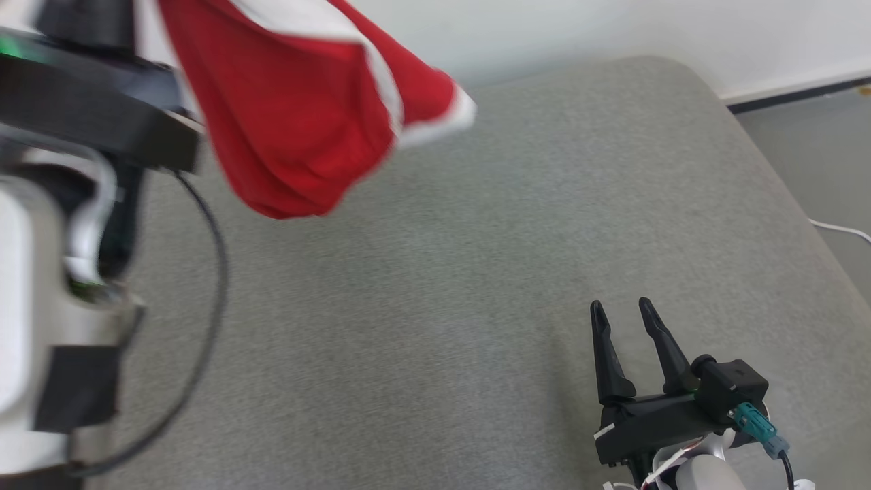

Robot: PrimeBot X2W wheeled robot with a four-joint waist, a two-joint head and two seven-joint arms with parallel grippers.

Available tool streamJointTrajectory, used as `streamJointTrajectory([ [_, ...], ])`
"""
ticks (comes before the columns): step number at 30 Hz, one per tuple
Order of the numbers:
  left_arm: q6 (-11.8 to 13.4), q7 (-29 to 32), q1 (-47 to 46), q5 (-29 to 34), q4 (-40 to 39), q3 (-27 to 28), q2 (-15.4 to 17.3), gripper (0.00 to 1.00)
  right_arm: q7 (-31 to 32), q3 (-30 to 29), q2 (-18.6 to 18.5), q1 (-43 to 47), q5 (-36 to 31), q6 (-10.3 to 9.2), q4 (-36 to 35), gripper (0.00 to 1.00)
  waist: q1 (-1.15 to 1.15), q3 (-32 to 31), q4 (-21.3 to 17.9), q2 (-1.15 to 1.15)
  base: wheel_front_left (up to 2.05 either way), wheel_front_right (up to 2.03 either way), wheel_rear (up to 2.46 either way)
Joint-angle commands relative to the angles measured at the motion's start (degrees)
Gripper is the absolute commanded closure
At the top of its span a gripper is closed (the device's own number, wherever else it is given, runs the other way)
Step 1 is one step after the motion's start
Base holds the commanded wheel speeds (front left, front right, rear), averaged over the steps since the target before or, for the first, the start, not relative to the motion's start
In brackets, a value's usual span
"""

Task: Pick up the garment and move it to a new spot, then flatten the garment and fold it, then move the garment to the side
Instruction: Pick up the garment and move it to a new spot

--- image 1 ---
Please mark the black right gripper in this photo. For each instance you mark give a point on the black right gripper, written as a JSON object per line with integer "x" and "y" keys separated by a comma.
{"x": 646, "y": 425}

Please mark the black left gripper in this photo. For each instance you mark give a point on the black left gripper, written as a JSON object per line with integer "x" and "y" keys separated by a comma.
{"x": 102, "y": 102}

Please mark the red shorts with white stripe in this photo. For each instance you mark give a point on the red shorts with white stripe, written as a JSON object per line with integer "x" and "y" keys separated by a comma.
{"x": 299, "y": 116}

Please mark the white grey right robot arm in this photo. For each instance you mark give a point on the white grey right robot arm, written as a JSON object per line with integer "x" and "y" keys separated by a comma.
{"x": 701, "y": 475}

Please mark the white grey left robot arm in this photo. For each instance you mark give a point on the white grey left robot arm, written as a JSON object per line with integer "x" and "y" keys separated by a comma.
{"x": 20, "y": 306}

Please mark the dark baseboard strip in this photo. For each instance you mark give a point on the dark baseboard strip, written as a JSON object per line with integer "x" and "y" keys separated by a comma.
{"x": 796, "y": 94}

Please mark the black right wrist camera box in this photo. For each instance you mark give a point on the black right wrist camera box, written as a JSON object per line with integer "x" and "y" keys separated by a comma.
{"x": 731, "y": 388}

